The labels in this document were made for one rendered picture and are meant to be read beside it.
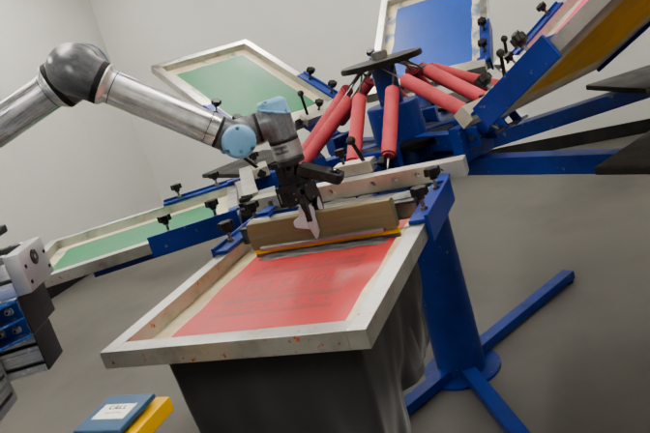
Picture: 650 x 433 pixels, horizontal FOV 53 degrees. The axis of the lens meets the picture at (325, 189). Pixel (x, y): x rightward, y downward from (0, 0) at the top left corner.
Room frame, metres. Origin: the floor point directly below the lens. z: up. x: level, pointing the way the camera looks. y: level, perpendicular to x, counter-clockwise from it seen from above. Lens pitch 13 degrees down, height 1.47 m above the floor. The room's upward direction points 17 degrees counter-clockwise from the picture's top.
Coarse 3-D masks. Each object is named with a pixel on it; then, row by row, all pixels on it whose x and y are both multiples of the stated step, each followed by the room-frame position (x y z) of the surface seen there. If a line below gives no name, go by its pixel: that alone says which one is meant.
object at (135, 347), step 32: (416, 224) 1.43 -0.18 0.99; (224, 256) 1.64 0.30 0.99; (416, 256) 1.31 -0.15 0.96; (192, 288) 1.49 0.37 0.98; (384, 288) 1.13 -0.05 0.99; (160, 320) 1.35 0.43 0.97; (352, 320) 1.03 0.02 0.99; (384, 320) 1.07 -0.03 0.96; (128, 352) 1.20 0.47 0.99; (160, 352) 1.17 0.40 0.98; (192, 352) 1.14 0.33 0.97; (224, 352) 1.11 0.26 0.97; (256, 352) 1.08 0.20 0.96; (288, 352) 1.05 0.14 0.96; (320, 352) 1.03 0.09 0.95
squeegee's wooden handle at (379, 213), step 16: (336, 208) 1.55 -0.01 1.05; (352, 208) 1.53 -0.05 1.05; (368, 208) 1.51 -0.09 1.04; (384, 208) 1.49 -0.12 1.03; (256, 224) 1.64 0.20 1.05; (272, 224) 1.62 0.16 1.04; (288, 224) 1.60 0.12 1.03; (320, 224) 1.56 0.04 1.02; (336, 224) 1.55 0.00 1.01; (352, 224) 1.53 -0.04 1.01; (368, 224) 1.51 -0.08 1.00; (384, 224) 1.50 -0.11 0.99; (256, 240) 1.64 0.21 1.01; (272, 240) 1.62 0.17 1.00; (288, 240) 1.61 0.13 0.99
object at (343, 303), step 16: (400, 224) 1.58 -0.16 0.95; (320, 256) 1.52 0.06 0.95; (336, 256) 1.49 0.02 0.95; (368, 256) 1.42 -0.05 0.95; (384, 256) 1.39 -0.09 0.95; (368, 272) 1.33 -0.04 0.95; (352, 288) 1.26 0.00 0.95; (336, 304) 1.21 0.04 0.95; (352, 304) 1.18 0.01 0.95; (272, 320) 1.22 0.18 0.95; (288, 320) 1.20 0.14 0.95; (304, 320) 1.18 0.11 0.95; (320, 320) 1.16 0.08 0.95; (336, 320) 1.14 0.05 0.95
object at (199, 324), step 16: (256, 256) 1.68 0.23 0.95; (304, 256) 1.56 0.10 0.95; (240, 272) 1.59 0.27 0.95; (224, 288) 1.50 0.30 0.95; (208, 304) 1.42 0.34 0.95; (192, 320) 1.35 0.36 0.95; (208, 320) 1.33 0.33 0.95; (224, 320) 1.30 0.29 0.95; (240, 320) 1.27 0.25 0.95; (256, 320) 1.25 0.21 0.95; (176, 336) 1.29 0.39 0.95
